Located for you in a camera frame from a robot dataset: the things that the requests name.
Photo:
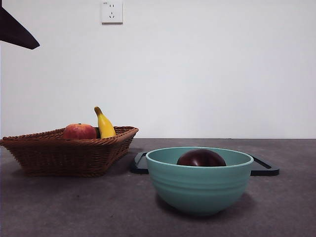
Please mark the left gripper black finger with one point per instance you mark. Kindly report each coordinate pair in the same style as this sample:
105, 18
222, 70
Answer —
14, 34

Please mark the dark purple plum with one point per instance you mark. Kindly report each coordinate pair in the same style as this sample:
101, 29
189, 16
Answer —
201, 159

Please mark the teal ribbed bowl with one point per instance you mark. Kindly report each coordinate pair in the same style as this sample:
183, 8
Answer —
200, 190

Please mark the red yellow apple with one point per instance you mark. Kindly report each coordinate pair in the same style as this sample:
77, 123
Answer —
80, 132

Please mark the yellow banana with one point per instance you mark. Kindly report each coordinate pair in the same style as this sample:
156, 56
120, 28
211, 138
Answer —
105, 126

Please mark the dark green avocado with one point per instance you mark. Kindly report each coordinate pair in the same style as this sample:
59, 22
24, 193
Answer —
98, 133

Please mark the brown wicker basket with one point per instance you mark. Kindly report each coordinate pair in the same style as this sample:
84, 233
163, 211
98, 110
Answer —
66, 158

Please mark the black rectangular tray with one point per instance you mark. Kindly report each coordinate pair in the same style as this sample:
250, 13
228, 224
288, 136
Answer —
265, 170

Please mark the white wall socket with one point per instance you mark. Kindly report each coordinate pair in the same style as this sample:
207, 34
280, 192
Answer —
111, 12

